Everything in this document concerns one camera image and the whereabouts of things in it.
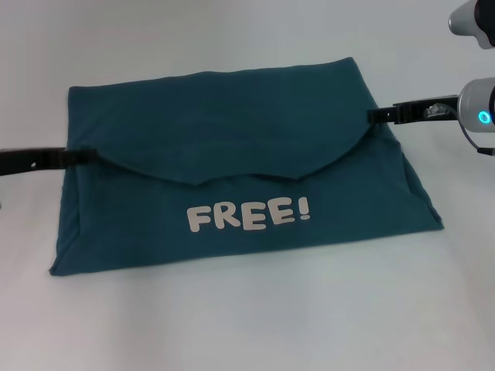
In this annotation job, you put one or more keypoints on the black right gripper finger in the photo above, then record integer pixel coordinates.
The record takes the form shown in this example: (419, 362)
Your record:
(381, 115)

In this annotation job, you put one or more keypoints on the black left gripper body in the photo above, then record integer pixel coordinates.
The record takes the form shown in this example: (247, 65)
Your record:
(27, 160)

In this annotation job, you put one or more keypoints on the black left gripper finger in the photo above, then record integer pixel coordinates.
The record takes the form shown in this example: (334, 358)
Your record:
(81, 156)

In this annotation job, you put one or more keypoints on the teal blue shirt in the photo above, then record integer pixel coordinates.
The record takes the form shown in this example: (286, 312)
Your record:
(247, 181)

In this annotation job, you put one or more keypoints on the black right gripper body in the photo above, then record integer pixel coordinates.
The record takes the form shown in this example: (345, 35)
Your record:
(414, 110)

